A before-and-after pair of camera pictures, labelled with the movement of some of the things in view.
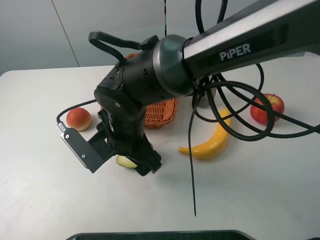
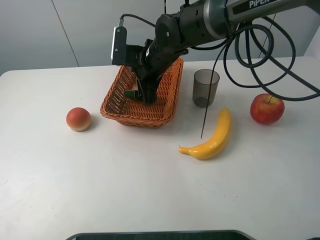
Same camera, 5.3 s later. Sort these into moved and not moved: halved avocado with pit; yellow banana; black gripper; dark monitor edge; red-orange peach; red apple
Moved: black gripper; halved avocado with pit
Not moved: yellow banana; red-orange peach; dark monitor edge; red apple
